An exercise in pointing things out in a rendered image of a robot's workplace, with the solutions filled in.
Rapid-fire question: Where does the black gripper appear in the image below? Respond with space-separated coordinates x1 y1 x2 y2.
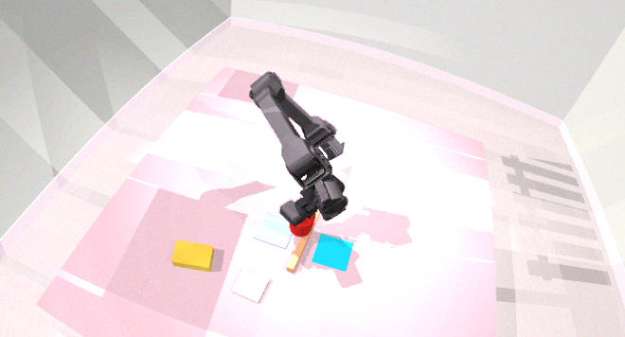
279 174 346 226

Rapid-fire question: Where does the yellow rectangular block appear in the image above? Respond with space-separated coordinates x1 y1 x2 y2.
171 240 214 272

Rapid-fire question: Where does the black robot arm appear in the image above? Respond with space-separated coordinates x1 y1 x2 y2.
249 71 348 222

